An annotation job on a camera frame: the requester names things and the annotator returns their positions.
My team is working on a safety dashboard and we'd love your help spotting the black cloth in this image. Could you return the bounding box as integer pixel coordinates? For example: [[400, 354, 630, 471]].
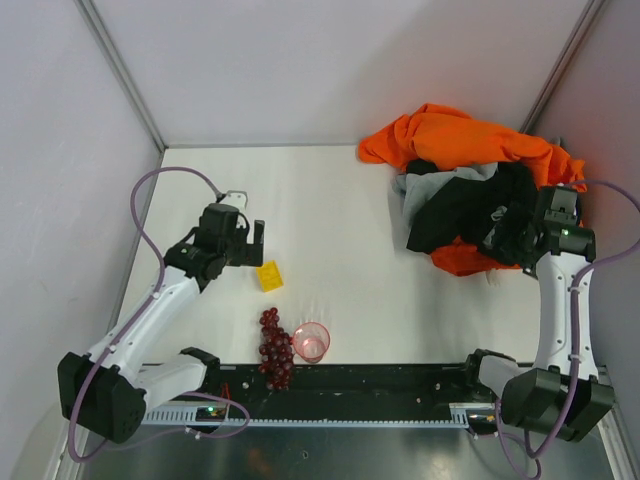
[[406, 160, 538, 277]]

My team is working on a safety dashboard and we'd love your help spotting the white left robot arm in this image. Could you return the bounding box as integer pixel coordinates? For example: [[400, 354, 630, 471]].
[[58, 191, 264, 444]]

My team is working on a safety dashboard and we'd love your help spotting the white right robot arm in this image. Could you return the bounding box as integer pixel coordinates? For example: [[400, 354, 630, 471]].
[[467, 186, 615, 442]]

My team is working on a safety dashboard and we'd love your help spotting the grey cloth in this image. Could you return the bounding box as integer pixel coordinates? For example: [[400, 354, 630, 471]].
[[393, 162, 497, 230]]

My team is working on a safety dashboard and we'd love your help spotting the orange cloth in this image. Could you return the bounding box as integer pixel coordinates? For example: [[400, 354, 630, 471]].
[[357, 102, 587, 277]]

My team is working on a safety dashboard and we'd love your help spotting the yellow toy block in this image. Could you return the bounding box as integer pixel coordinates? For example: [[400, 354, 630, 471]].
[[256, 260, 284, 293]]

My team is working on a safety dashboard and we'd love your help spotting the pink transparent plastic cup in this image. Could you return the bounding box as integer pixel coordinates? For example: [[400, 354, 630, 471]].
[[292, 322, 331, 364]]

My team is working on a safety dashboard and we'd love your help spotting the red plastic grape bunch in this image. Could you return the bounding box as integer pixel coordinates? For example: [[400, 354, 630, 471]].
[[258, 307, 294, 391]]

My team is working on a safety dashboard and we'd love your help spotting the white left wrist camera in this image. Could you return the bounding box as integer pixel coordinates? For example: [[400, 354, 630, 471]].
[[217, 190, 248, 213]]

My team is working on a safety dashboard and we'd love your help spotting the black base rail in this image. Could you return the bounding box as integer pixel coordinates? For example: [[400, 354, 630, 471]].
[[200, 364, 493, 420]]

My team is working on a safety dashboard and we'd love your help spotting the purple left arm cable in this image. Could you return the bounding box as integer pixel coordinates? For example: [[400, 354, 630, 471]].
[[67, 166, 251, 464]]

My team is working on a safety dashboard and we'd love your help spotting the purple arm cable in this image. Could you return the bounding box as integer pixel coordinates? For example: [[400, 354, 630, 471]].
[[494, 178, 640, 480], [67, 166, 251, 464]]

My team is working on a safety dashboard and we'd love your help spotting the white slotted cable duct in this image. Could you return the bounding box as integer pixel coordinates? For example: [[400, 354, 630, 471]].
[[142, 402, 495, 429]]

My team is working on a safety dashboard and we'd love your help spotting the right corner metal post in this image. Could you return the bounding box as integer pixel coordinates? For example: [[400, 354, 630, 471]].
[[519, 0, 610, 134]]

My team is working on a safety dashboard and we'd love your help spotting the corner metal post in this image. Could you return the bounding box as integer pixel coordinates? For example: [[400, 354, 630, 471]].
[[74, 0, 167, 154], [519, 0, 610, 134]]

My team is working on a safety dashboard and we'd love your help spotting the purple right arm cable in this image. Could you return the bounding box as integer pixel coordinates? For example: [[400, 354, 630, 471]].
[[494, 178, 640, 480]]

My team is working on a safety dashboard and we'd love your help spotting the left corner metal post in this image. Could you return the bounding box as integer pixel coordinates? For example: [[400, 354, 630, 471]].
[[74, 0, 167, 154]]

